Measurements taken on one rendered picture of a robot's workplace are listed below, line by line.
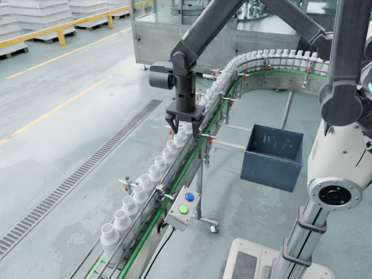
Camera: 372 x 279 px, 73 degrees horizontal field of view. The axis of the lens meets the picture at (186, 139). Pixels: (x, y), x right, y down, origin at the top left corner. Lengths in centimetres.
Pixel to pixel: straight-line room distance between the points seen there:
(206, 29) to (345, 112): 35
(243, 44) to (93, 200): 315
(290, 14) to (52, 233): 224
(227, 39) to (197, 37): 373
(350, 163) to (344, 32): 44
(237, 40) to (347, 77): 375
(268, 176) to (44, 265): 173
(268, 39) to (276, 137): 267
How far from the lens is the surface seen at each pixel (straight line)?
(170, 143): 116
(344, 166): 93
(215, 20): 61
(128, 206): 92
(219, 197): 245
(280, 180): 156
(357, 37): 61
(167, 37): 470
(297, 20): 105
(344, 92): 61
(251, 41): 428
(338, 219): 264
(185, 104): 70
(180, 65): 64
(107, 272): 98
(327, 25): 613
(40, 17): 755
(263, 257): 188
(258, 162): 150
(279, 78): 255
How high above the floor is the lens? 185
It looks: 36 degrees down
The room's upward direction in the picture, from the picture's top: straight up
